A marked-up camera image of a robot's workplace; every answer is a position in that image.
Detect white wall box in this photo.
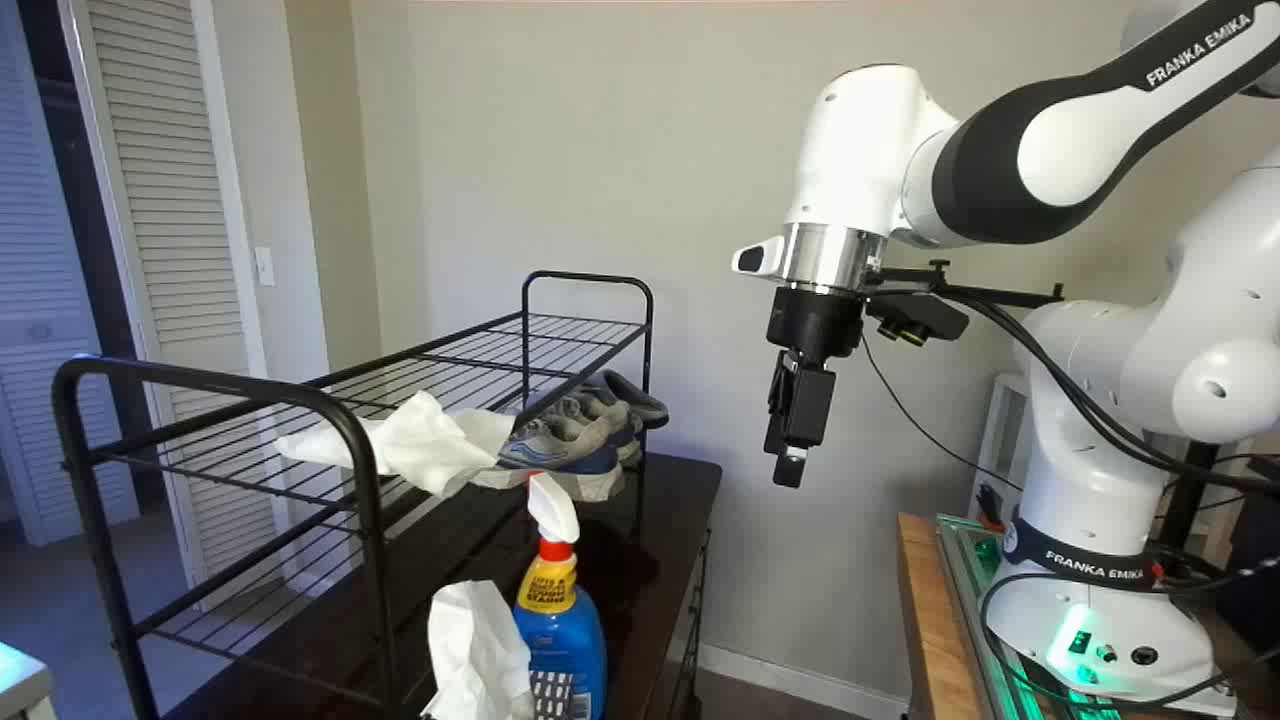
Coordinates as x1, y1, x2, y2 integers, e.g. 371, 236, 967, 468
967, 374, 1034, 542

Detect white crumpled cloth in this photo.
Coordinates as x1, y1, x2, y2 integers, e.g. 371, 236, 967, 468
271, 389, 515, 501

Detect black base cables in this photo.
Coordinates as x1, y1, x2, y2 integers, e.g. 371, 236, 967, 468
977, 551, 1280, 717

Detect white baseboard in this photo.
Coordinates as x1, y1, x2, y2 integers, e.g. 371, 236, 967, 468
696, 642, 912, 720

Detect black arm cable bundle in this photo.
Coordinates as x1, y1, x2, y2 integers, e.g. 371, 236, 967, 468
930, 280, 1280, 507

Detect green-lit clear base plate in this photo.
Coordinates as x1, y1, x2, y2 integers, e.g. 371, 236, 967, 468
935, 513, 1052, 720

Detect pale blue object corner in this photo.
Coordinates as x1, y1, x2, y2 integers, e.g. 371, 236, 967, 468
0, 642, 58, 720

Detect blue spray bottle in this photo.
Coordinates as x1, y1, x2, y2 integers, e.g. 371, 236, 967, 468
513, 468, 612, 720

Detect grey and blue sneaker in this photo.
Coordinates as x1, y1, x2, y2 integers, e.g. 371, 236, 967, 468
471, 367, 670, 507

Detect white louvered closet door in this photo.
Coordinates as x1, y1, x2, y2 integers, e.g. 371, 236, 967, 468
54, 0, 293, 593

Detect black metal wire rack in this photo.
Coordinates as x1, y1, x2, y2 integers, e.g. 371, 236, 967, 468
48, 269, 659, 720

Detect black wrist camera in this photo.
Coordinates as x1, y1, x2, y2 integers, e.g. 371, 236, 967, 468
863, 289, 970, 346

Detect white crumpled tissue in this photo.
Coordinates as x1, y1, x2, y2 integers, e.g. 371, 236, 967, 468
419, 578, 536, 720

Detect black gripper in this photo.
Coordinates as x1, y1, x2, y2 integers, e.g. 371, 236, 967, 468
760, 286, 867, 492

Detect thin black hanging cable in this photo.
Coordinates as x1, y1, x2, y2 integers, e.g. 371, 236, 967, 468
857, 331, 1029, 497

